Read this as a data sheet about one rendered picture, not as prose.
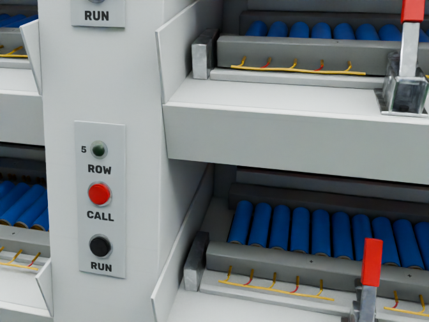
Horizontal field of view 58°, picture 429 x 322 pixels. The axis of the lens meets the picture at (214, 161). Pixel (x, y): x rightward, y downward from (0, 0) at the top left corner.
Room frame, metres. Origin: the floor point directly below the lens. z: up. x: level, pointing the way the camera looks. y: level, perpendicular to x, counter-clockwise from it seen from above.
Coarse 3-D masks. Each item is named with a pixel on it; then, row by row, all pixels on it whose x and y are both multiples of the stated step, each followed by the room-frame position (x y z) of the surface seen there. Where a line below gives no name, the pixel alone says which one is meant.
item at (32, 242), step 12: (0, 228) 0.36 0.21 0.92; (12, 228) 0.36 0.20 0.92; (24, 228) 0.36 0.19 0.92; (0, 240) 0.35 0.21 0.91; (12, 240) 0.35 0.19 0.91; (24, 240) 0.35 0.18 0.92; (36, 240) 0.35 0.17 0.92; (48, 240) 0.35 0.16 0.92; (24, 252) 0.35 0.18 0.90; (36, 252) 0.35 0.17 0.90; (48, 252) 0.35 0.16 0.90; (12, 264) 0.34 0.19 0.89
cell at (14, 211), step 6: (36, 186) 0.44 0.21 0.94; (30, 192) 0.43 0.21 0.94; (36, 192) 0.43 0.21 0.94; (42, 192) 0.44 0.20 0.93; (24, 198) 0.42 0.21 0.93; (30, 198) 0.42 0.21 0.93; (36, 198) 0.43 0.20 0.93; (18, 204) 0.41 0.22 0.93; (24, 204) 0.41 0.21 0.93; (30, 204) 0.42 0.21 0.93; (12, 210) 0.40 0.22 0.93; (18, 210) 0.40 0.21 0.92; (24, 210) 0.41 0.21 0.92; (6, 216) 0.39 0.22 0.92; (12, 216) 0.39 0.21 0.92; (18, 216) 0.40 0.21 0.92; (12, 222) 0.39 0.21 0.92
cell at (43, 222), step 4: (48, 208) 0.40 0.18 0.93; (44, 212) 0.39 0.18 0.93; (48, 212) 0.39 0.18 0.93; (40, 216) 0.39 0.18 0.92; (44, 216) 0.39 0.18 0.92; (48, 216) 0.39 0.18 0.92; (36, 220) 0.38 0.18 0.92; (40, 220) 0.38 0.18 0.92; (44, 220) 0.38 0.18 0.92; (48, 220) 0.38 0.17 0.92; (32, 224) 0.38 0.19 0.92; (36, 224) 0.38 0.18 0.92; (40, 224) 0.38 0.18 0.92; (44, 224) 0.38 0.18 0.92; (48, 224) 0.38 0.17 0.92; (44, 228) 0.38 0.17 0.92; (48, 228) 0.38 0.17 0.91
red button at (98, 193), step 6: (96, 186) 0.28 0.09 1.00; (102, 186) 0.28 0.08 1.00; (90, 192) 0.28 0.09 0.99; (96, 192) 0.28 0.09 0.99; (102, 192) 0.27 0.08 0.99; (108, 192) 0.28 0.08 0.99; (90, 198) 0.28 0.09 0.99; (96, 198) 0.28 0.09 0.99; (102, 198) 0.27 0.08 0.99; (108, 198) 0.28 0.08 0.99
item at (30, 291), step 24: (0, 144) 0.49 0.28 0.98; (0, 264) 0.35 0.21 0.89; (24, 264) 0.35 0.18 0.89; (48, 264) 0.29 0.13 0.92; (0, 288) 0.32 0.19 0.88; (24, 288) 0.32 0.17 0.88; (48, 288) 0.29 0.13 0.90; (0, 312) 0.30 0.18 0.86; (24, 312) 0.30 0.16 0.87; (48, 312) 0.30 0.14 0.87
